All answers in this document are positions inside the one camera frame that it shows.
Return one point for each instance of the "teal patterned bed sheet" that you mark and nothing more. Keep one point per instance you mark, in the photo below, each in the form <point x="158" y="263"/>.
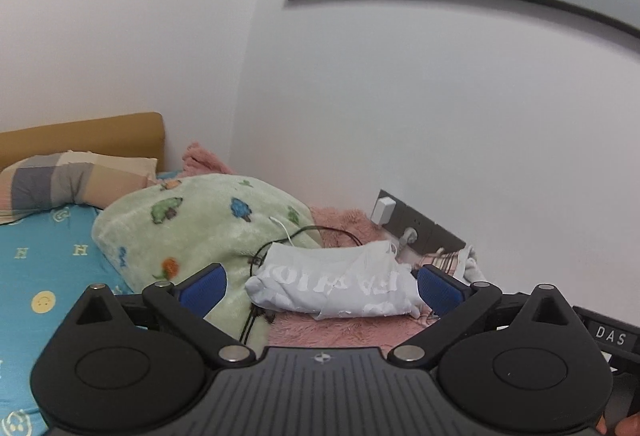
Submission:
<point x="47" y="260"/>

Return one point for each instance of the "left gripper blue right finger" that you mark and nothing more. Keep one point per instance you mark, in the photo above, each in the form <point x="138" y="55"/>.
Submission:
<point x="462" y="311"/>

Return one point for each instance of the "plaid cloth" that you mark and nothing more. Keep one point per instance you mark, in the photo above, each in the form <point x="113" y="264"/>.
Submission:
<point x="462" y="264"/>

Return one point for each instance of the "patchwork grey beige pillow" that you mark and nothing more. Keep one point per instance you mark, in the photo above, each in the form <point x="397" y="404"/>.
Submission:
<point x="43" y="183"/>

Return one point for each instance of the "white charger adapter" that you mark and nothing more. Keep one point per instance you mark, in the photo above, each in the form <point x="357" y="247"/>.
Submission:
<point x="383" y="210"/>

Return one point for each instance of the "mustard yellow headboard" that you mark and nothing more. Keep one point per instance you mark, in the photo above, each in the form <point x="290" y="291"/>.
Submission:
<point x="139" y="135"/>

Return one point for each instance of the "green cartoon fleece blanket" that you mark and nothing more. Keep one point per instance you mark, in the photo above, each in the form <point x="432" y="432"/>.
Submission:
<point x="177" y="228"/>

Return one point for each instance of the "pink fuzzy blanket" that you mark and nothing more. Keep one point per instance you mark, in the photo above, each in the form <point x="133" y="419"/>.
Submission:
<point x="344" y="229"/>

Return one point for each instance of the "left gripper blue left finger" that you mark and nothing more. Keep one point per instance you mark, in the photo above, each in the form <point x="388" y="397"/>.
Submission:
<point x="181" y="310"/>

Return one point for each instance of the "white t-shirt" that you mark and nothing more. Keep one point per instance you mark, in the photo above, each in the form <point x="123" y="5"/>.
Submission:
<point x="355" y="282"/>

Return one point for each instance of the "person's right hand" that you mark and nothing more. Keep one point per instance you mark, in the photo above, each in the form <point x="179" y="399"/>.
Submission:
<point x="626" y="427"/>

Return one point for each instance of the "grey wall power strip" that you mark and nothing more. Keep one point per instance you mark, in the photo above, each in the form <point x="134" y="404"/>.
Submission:
<point x="431" y="235"/>

